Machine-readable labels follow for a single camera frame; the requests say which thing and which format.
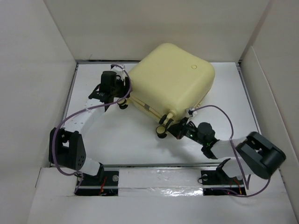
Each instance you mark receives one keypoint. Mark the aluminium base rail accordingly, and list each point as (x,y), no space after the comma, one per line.
(161,181)

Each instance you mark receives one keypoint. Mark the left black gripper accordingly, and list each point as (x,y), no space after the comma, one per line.
(124,85)

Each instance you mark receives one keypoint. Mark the yellow hard-shell suitcase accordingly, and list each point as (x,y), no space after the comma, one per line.
(167,83)

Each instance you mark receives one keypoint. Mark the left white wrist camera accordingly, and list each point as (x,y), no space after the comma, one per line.
(119,69)

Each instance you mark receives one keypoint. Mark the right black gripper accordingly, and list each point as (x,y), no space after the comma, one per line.
(177,129)

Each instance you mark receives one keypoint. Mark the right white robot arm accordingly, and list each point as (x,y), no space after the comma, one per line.
(250,155)

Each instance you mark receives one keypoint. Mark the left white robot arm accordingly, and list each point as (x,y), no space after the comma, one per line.
(66,147)

